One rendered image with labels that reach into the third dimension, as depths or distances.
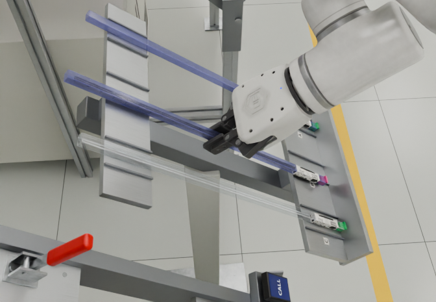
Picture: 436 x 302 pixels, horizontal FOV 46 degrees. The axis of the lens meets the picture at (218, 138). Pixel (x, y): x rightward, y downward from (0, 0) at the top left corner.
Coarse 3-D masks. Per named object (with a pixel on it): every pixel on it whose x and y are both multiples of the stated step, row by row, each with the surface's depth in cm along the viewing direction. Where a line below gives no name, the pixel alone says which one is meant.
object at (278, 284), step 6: (270, 276) 76; (276, 276) 77; (270, 282) 75; (276, 282) 76; (282, 282) 77; (270, 288) 74; (276, 288) 76; (282, 288) 77; (276, 294) 75; (282, 294) 76; (288, 294) 77; (288, 300) 76
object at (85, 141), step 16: (80, 144) 60; (96, 144) 61; (112, 144) 63; (128, 160) 64; (144, 160) 65; (160, 160) 67; (176, 176) 68; (192, 176) 70; (208, 176) 72; (224, 192) 73; (240, 192) 75; (272, 208) 79; (288, 208) 81
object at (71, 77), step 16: (64, 80) 64; (80, 80) 64; (112, 96) 67; (128, 96) 69; (144, 112) 70; (160, 112) 71; (192, 128) 74; (208, 128) 77; (272, 160) 84; (320, 176) 92
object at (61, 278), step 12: (0, 252) 53; (12, 252) 54; (0, 264) 52; (60, 264) 57; (0, 276) 51; (48, 276) 55; (60, 276) 56; (72, 276) 57; (0, 288) 51; (12, 288) 52; (24, 288) 53; (36, 288) 54; (48, 288) 55; (60, 288) 56; (72, 288) 57; (0, 300) 50; (12, 300) 51; (24, 300) 52; (36, 300) 53; (48, 300) 54; (60, 300) 55; (72, 300) 56
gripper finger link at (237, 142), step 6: (216, 138) 76; (222, 138) 76; (204, 144) 77; (210, 144) 77; (216, 144) 77; (222, 144) 76; (228, 144) 76; (234, 144) 74; (240, 144) 73; (210, 150) 78; (216, 150) 77; (222, 150) 77
